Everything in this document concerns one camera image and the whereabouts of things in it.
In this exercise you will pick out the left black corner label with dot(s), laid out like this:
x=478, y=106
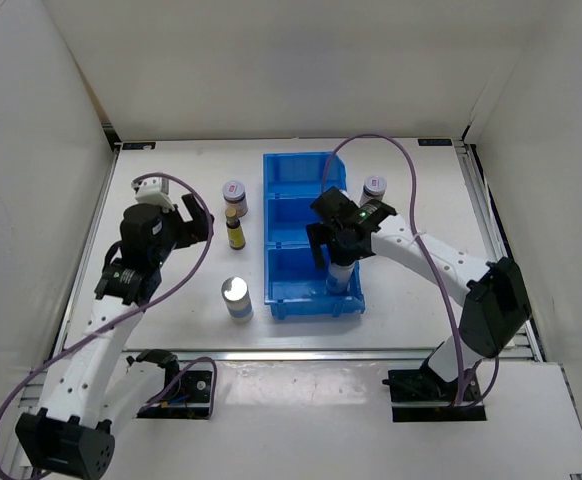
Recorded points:
x=138, y=146

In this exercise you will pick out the blue three-compartment plastic bin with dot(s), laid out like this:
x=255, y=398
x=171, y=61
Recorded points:
x=293, y=286

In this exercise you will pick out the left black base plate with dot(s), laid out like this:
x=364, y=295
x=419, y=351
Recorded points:
x=191, y=398

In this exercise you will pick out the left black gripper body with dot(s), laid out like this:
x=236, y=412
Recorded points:
x=176, y=233

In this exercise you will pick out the black corner label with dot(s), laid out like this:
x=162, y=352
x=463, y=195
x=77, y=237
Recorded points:
x=434, y=142
x=138, y=146

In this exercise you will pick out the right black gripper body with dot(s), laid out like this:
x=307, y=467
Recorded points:
x=340, y=253

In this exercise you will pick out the left small yellow-label bottle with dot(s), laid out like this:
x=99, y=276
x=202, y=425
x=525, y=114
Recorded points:
x=235, y=233

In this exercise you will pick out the white-lid spice jar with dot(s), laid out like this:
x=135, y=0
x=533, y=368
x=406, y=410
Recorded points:
x=234, y=195
x=374, y=188

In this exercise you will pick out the left white-lid spice jar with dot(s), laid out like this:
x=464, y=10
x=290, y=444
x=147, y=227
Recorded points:
x=234, y=195

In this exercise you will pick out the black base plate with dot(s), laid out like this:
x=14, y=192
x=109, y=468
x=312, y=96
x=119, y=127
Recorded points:
x=191, y=398
x=415, y=398

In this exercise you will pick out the right black corner label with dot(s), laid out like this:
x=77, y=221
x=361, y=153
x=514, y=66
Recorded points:
x=434, y=142

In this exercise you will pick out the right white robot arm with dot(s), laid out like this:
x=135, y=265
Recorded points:
x=487, y=301

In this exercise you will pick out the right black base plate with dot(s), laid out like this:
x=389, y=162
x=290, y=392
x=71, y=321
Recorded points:
x=415, y=398

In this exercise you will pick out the silver-top white canister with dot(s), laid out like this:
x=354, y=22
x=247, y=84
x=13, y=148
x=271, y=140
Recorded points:
x=236, y=296
x=338, y=278

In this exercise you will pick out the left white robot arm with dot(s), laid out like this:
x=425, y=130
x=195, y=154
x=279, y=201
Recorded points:
x=74, y=431

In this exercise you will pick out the right white-lid spice jar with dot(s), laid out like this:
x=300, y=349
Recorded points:
x=374, y=188

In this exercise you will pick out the left aluminium rail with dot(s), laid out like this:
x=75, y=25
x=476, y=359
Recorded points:
x=68, y=313

